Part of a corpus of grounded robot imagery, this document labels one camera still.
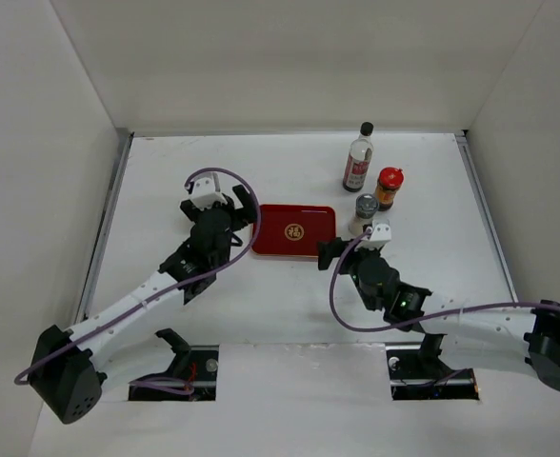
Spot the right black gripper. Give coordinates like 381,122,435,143
317,236,382,286

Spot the clear top pepper grinder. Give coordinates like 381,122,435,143
349,193,379,236

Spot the red lid sauce jar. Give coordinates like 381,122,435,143
374,167,404,211

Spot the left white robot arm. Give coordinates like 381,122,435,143
15,176,261,425

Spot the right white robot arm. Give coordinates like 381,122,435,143
317,236,560,392

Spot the red lacquer tray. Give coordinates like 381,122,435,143
251,204,336,259

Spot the tall dark vinegar bottle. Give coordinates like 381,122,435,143
342,122,374,192

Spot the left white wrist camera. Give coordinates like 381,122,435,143
187,172,227,210

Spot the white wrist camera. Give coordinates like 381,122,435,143
187,172,227,210
358,222,392,250

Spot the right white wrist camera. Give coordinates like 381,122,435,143
358,222,392,250

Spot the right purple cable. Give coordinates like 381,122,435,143
329,228,560,332

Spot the purple cable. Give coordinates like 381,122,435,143
13,166,262,387
329,228,560,332

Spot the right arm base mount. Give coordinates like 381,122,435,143
386,336,479,401

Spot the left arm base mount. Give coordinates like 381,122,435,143
128,328,220,402

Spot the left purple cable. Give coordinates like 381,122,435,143
13,166,262,387

